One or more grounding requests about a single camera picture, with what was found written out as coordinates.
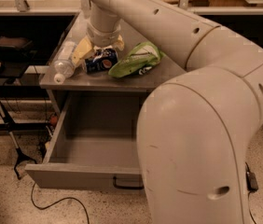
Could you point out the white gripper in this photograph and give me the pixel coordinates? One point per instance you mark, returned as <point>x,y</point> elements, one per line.
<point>103,37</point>

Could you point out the blue pepsi can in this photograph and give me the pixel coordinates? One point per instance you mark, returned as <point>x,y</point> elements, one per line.
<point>101,60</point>

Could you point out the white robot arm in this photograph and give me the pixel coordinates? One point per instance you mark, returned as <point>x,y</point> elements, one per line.
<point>194,129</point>

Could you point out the grey open top drawer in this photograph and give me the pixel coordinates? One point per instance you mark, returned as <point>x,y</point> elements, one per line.
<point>94,140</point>

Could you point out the grey cabinet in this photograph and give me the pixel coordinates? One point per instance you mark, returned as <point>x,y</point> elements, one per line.
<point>101,81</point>

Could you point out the clear plastic water bottle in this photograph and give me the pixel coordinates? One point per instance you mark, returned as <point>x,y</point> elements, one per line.
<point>63,64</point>

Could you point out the green chip bag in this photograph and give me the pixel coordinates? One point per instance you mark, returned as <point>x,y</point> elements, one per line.
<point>141,59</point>

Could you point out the dark box on shelf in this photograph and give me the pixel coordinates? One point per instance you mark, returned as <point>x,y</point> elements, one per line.
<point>15,43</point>

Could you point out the black metal stand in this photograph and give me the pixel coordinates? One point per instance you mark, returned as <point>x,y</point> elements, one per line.
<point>21,157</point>

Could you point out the black power adapter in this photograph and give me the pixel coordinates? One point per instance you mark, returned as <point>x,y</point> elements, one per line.
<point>251,180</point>

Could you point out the black drawer handle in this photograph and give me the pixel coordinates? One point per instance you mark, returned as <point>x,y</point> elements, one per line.
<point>131,185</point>

